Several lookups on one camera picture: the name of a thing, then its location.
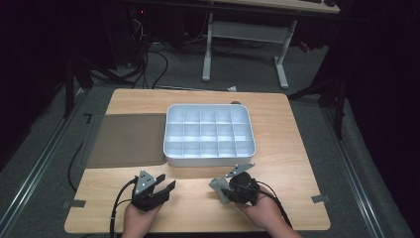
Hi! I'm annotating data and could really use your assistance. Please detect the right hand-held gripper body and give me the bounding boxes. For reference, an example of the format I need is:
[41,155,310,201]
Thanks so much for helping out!
[225,162,263,205]

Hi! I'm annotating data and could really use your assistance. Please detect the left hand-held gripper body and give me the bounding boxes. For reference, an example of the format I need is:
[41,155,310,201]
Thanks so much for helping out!
[131,169,171,212]

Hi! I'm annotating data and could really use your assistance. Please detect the person's left hand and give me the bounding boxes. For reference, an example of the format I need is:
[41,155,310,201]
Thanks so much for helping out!
[121,202,163,238]

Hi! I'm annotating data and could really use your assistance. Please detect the person's right hand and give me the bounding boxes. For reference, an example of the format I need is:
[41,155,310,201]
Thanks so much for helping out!
[234,187,295,233]

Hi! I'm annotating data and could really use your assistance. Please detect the white compartment box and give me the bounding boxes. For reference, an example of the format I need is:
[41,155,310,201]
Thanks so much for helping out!
[162,103,258,169]

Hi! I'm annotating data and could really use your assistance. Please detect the brown flat lid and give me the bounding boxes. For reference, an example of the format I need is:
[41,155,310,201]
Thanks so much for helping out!
[78,112,168,170]

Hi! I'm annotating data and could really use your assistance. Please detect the grey tape strip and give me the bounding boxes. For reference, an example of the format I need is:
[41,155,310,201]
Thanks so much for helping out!
[61,199,87,209]
[310,193,331,204]

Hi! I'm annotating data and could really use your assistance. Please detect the black stand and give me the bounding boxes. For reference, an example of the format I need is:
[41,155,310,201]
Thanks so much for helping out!
[61,56,95,119]
[286,73,349,141]

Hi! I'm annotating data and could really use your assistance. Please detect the white-framed desk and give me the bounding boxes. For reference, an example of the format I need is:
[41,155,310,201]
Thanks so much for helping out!
[201,0,342,91]

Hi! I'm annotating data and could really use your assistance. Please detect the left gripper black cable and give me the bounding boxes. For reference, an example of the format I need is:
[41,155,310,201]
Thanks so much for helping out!
[109,177,140,238]

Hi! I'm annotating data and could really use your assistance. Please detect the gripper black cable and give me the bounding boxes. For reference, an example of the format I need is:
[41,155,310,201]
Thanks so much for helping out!
[255,180,293,229]
[109,177,140,238]

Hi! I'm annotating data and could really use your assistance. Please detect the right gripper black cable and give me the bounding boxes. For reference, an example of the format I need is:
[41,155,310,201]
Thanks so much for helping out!
[255,180,293,229]

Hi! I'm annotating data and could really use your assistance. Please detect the black cable beside table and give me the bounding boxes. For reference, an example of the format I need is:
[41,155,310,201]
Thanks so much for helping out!
[66,141,85,193]

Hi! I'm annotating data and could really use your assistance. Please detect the metal floor rail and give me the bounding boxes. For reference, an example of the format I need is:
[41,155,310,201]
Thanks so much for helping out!
[0,87,87,232]
[321,105,388,238]

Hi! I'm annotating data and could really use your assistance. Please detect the bundle of black floor cables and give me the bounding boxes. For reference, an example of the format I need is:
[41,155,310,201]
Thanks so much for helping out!
[127,18,169,90]

